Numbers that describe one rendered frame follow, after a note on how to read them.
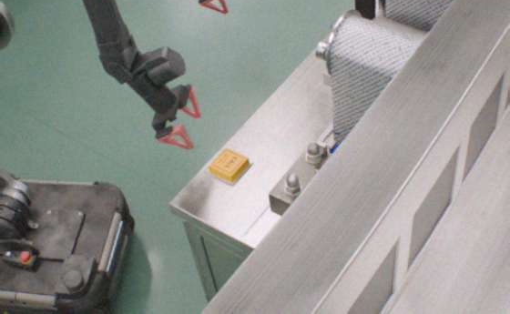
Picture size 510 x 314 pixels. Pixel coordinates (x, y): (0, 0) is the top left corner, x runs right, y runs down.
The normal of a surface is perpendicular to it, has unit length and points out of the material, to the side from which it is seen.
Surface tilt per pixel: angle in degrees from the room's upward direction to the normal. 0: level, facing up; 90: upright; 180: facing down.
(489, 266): 0
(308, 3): 0
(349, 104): 90
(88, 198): 0
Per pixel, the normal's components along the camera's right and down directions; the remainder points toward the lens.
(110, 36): -0.11, 0.58
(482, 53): -0.11, -0.69
